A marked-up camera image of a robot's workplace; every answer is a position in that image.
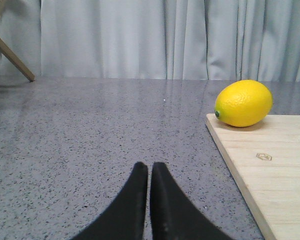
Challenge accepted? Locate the wooden stand leg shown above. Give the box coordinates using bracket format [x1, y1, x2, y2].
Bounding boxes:
[0, 0, 35, 82]

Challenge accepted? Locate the yellow lemon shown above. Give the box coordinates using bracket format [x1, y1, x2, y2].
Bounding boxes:
[214, 79, 273, 128]

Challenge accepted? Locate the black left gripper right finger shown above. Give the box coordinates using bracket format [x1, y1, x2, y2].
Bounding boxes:
[150, 162, 231, 240]

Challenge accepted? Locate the grey curtain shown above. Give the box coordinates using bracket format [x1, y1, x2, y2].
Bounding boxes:
[0, 0, 300, 82]

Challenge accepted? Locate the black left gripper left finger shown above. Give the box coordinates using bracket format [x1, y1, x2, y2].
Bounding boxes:
[73, 162, 148, 240]

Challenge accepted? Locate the wooden cutting board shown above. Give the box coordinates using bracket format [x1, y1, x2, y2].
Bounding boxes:
[206, 113, 300, 240]

